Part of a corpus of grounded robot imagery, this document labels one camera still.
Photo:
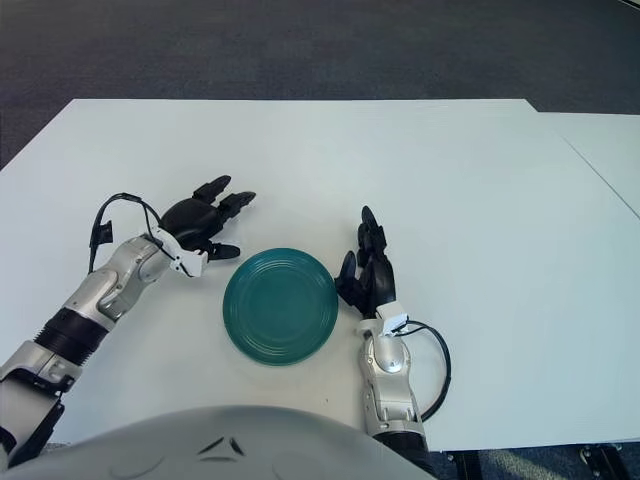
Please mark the black table leg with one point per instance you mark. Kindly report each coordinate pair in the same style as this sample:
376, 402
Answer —
467, 465

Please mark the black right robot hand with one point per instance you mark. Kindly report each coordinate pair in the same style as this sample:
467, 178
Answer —
380, 280

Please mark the grey robot torso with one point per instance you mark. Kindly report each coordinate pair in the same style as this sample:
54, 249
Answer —
225, 450

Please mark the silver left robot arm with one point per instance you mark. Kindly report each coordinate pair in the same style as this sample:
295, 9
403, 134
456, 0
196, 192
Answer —
100, 295

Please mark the teal ribbed plate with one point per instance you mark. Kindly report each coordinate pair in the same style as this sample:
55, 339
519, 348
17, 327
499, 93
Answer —
281, 309

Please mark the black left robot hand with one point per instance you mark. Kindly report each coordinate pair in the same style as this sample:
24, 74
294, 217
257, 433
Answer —
192, 220

